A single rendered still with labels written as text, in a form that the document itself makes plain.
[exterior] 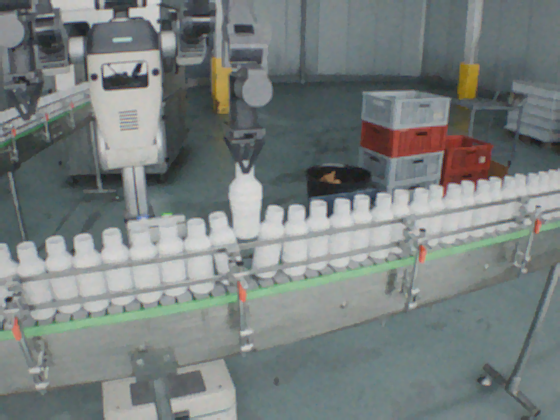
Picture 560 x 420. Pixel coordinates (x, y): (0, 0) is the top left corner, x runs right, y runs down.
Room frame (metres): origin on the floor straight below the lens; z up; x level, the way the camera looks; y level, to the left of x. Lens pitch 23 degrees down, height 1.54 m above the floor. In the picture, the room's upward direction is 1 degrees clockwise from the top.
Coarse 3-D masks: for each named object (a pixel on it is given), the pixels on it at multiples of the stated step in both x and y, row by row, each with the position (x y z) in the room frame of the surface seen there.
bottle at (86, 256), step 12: (84, 240) 0.73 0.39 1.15; (84, 252) 0.70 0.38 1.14; (96, 252) 0.73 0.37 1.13; (84, 264) 0.69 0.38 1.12; (96, 264) 0.70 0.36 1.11; (84, 276) 0.69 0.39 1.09; (96, 276) 0.70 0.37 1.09; (84, 288) 0.69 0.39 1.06; (96, 288) 0.70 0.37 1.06; (108, 300) 0.72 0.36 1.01; (96, 312) 0.69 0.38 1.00
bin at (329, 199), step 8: (352, 192) 1.55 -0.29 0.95; (360, 192) 1.56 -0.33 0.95; (368, 192) 1.57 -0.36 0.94; (376, 192) 1.59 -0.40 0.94; (384, 192) 1.56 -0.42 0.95; (312, 200) 1.47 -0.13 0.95; (320, 200) 1.50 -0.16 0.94; (328, 200) 1.51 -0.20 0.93; (352, 200) 1.55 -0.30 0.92; (392, 200) 1.49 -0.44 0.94; (328, 208) 1.51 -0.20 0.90; (352, 208) 1.55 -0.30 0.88; (384, 320) 1.06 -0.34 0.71
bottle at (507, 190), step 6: (504, 180) 1.14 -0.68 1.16; (510, 180) 1.12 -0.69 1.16; (504, 186) 1.13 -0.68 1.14; (510, 186) 1.12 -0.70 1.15; (504, 192) 1.12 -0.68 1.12; (510, 192) 1.11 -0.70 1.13; (504, 198) 1.11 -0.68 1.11; (504, 204) 1.11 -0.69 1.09; (510, 204) 1.10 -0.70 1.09; (504, 210) 1.11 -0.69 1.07; (510, 210) 1.10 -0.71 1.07; (498, 216) 1.12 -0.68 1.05; (504, 216) 1.11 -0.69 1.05; (510, 216) 1.11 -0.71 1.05; (510, 222) 1.11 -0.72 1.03; (498, 228) 1.11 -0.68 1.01; (504, 228) 1.10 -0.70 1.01
